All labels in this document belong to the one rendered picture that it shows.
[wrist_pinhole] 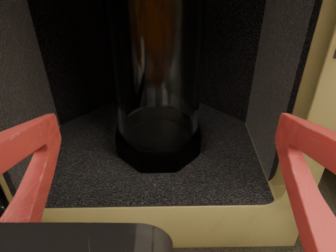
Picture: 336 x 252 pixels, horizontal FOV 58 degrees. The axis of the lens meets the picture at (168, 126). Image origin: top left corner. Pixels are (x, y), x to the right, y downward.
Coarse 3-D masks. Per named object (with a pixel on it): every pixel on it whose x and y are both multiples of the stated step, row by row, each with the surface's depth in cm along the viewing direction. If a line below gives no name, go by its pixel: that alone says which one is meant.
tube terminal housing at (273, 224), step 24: (312, 48) 23; (312, 72) 25; (312, 96) 26; (312, 120) 24; (312, 168) 27; (48, 216) 31; (72, 216) 31; (96, 216) 31; (120, 216) 31; (144, 216) 31; (168, 216) 31; (192, 216) 31; (216, 216) 31; (240, 216) 31; (264, 216) 31; (288, 216) 31; (192, 240) 33; (216, 240) 33; (240, 240) 33; (264, 240) 33; (288, 240) 33
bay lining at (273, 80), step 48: (0, 0) 26; (48, 0) 33; (96, 0) 37; (240, 0) 34; (288, 0) 26; (0, 48) 26; (48, 48) 35; (96, 48) 40; (240, 48) 36; (288, 48) 26; (0, 96) 26; (48, 96) 37; (96, 96) 43; (240, 96) 39; (288, 96) 26
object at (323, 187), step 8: (328, 176) 43; (320, 184) 42; (328, 184) 42; (320, 192) 40; (328, 192) 40; (328, 200) 39; (296, 240) 35; (176, 248) 34; (184, 248) 34; (192, 248) 34; (200, 248) 34; (208, 248) 34; (216, 248) 34; (224, 248) 34; (232, 248) 34; (240, 248) 34; (248, 248) 34; (256, 248) 34; (264, 248) 34; (272, 248) 34; (280, 248) 34; (288, 248) 34; (296, 248) 34
